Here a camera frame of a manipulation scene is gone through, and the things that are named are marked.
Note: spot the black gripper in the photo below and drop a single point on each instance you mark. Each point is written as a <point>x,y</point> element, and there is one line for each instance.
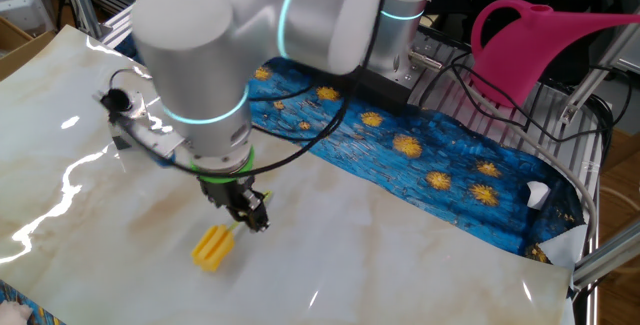
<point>225,192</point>

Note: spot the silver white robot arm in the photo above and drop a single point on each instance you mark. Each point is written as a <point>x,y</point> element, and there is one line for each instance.
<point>200,65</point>

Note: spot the glossy marble pattern mat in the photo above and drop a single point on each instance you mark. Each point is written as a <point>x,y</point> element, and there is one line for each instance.
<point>350,265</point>

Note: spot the blue starry night tablecloth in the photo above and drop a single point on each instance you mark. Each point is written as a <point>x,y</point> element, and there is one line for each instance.
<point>425,140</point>

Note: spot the pale pink cloth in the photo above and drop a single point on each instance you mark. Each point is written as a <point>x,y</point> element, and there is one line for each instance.
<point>10,315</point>

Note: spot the aluminium profile strut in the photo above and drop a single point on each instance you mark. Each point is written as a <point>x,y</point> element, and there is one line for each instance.
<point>590,80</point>
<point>80,0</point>

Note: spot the brown cardboard box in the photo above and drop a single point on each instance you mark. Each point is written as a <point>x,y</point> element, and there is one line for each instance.
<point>20,52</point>

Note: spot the pink plastic watering can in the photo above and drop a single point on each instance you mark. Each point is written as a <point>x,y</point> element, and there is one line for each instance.
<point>515,60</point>

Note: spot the aluminium profile beam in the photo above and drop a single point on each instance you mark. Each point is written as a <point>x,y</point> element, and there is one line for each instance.
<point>610,255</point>

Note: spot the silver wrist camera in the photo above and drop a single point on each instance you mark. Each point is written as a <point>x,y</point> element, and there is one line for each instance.
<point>150,132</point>

